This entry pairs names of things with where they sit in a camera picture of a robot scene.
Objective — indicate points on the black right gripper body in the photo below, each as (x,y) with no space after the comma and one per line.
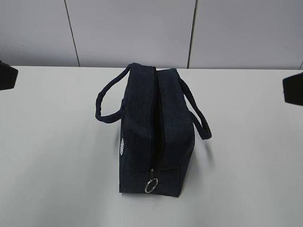
(293,89)

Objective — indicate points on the dark navy lunch bag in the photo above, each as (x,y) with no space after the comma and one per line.
(159,120)

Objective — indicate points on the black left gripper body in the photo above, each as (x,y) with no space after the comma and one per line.
(8,76)

